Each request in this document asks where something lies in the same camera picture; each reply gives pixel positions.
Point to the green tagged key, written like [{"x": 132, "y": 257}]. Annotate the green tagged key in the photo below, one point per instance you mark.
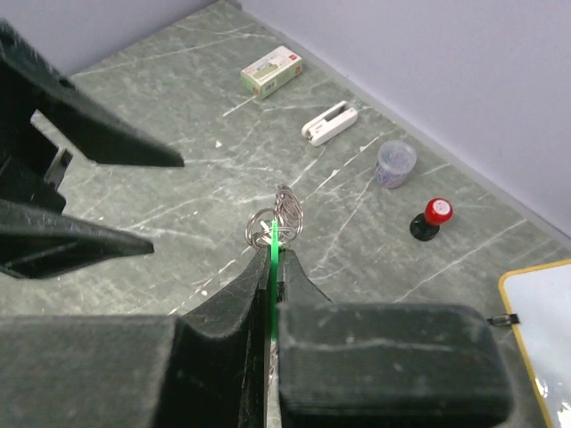
[{"x": 273, "y": 289}]

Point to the clear cup of paperclips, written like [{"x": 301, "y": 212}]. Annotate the clear cup of paperclips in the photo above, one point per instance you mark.
[{"x": 395, "y": 161}]

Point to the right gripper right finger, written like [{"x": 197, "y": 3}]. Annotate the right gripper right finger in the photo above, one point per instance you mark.
[{"x": 374, "y": 364}]

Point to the small whiteboard yellow frame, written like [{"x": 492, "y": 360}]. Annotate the small whiteboard yellow frame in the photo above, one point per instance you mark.
[{"x": 537, "y": 305}]

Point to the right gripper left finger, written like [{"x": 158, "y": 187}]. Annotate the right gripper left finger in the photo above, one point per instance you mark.
[{"x": 207, "y": 368}]

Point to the green white staples box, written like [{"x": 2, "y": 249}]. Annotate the green white staples box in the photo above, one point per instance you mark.
[{"x": 265, "y": 76}]

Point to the red black stamp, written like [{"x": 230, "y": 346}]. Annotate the red black stamp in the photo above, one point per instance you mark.
[{"x": 426, "y": 225}]

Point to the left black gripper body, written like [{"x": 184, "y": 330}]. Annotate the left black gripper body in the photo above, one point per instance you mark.
[{"x": 32, "y": 167}]

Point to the white stapler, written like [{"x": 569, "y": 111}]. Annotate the white stapler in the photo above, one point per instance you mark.
[{"x": 330, "y": 123}]

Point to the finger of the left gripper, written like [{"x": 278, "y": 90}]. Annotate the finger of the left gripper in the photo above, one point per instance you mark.
[
  {"x": 30, "y": 83},
  {"x": 40, "y": 244}
]

